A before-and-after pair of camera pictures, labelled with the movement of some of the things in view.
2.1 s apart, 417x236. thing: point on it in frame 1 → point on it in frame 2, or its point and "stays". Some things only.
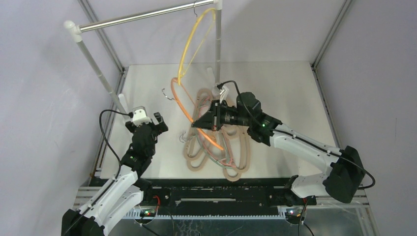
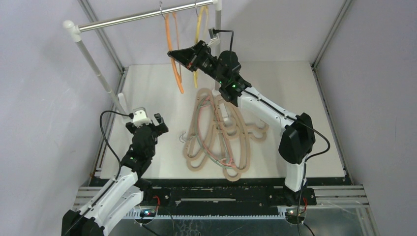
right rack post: (218, 8) stays
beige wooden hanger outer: (195, 150) stays
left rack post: (76, 31) stays
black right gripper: (214, 116) → (196, 57)
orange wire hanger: (200, 131) → (166, 17)
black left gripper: (158, 128) stays
